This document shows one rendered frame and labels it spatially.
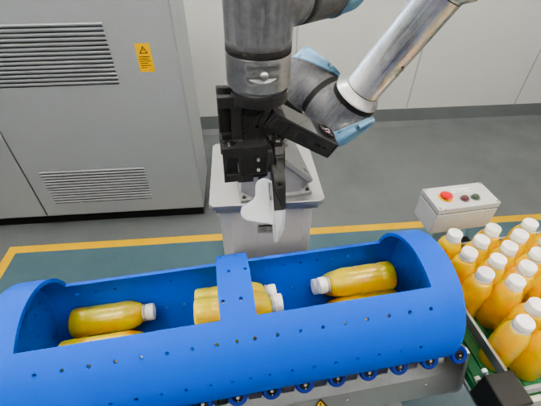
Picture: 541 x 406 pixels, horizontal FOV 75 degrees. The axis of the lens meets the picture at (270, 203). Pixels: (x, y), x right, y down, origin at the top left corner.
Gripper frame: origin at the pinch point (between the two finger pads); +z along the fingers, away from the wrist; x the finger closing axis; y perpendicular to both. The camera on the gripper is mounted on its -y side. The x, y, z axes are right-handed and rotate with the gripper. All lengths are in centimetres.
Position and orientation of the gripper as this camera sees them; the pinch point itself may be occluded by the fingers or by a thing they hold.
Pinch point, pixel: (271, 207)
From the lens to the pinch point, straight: 56.0
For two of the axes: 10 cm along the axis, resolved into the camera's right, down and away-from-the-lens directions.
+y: -9.8, 1.0, -1.5
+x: 1.8, 6.6, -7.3
